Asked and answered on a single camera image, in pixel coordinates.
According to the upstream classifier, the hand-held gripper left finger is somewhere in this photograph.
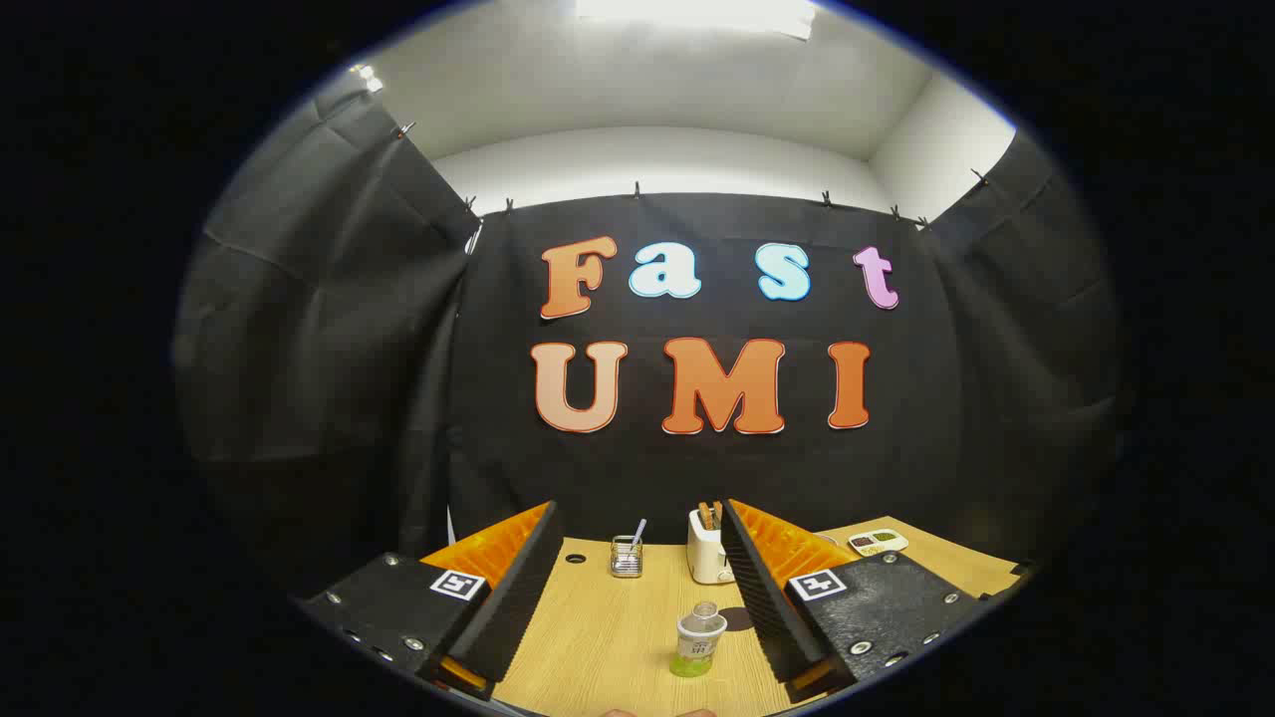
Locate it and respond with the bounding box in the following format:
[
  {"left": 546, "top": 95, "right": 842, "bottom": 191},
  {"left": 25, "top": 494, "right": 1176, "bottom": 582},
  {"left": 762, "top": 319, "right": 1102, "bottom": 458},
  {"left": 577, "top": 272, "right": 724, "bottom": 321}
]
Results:
[{"left": 294, "top": 500, "right": 566, "bottom": 701}]

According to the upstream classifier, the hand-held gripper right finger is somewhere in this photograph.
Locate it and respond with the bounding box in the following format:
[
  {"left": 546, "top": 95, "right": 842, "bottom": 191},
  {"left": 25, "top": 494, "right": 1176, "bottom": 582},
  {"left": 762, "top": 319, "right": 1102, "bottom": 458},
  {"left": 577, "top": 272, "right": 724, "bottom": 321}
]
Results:
[{"left": 719, "top": 499, "right": 997, "bottom": 703}]

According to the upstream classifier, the clear juice bottle white label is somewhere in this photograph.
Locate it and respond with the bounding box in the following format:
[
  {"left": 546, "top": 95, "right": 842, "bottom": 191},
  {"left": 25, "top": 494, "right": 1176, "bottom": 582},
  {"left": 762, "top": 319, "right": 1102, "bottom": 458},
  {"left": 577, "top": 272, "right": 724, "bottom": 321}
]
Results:
[{"left": 669, "top": 601, "right": 728, "bottom": 679}]

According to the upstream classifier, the white toaster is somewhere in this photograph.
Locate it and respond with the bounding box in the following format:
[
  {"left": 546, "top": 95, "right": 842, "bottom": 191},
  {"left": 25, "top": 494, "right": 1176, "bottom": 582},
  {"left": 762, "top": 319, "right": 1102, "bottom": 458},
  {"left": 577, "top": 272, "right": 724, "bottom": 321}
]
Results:
[{"left": 687, "top": 508, "right": 736, "bottom": 586}]

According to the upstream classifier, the wooden table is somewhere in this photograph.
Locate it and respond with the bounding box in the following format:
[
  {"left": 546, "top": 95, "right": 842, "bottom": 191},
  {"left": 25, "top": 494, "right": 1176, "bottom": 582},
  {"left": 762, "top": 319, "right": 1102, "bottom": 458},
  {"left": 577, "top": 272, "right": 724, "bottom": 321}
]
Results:
[{"left": 418, "top": 516, "right": 1022, "bottom": 717}]

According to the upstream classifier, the ceiling light panel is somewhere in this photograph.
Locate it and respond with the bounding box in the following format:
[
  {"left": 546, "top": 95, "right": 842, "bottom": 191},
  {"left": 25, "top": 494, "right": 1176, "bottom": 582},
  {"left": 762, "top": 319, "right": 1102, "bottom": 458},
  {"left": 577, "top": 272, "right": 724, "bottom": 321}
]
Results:
[{"left": 576, "top": 0, "right": 818, "bottom": 41}]

